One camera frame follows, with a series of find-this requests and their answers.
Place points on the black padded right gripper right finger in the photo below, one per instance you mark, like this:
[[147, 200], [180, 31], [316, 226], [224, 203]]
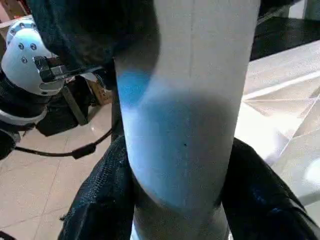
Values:
[[262, 205]]

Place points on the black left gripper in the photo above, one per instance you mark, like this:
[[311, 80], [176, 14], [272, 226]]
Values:
[[57, 70]]

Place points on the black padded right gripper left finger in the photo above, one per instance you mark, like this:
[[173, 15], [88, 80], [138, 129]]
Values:
[[100, 200]]

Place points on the white plastic table top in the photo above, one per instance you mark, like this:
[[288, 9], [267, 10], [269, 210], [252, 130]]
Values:
[[280, 87]]

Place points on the white plastic table leg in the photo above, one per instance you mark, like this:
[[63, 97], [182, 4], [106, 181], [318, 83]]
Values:
[[187, 100]]

